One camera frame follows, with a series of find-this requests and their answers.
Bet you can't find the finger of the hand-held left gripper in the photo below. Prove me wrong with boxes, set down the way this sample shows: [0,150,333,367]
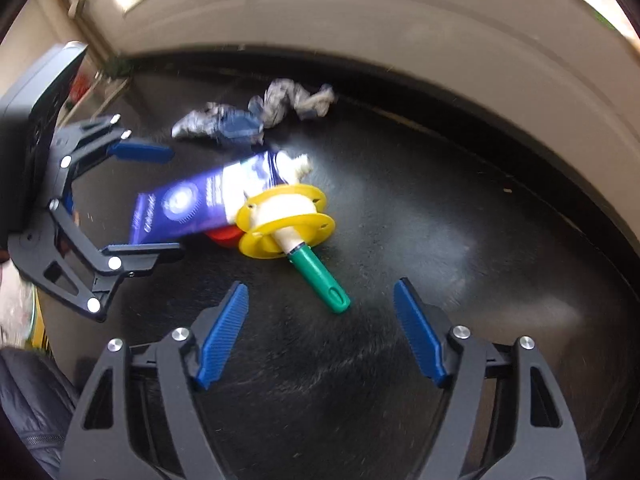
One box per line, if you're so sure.
[47,114,176,212]
[7,200,187,323]

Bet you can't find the dark green cloth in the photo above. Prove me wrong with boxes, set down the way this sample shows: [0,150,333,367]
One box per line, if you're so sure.
[102,56,134,79]

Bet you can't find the red bottle cap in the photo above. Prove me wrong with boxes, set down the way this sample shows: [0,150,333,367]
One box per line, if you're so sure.
[205,225,246,252]

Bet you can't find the yellow spool with green handle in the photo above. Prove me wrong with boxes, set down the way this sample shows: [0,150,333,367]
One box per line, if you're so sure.
[236,184,352,315]

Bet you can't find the wall pipes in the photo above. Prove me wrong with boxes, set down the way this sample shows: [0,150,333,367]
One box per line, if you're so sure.
[59,0,117,61]

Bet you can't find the person's dark jacket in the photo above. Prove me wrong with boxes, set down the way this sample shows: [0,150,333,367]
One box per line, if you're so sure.
[0,346,82,480]

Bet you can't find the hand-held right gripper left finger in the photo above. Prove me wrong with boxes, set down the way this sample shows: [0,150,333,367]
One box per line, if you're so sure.
[59,281,250,480]

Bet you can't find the crumpled silver foil wrapper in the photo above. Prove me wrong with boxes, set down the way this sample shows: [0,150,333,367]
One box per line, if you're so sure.
[171,79,336,149]

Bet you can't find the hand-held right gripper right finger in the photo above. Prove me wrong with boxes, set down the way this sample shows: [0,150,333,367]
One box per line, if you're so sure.
[393,277,587,480]

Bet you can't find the yellow rimmed container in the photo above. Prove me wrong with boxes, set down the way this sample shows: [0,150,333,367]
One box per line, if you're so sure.
[0,260,50,352]

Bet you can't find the red soap bottle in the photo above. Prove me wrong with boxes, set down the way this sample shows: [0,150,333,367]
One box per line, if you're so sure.
[70,72,94,104]

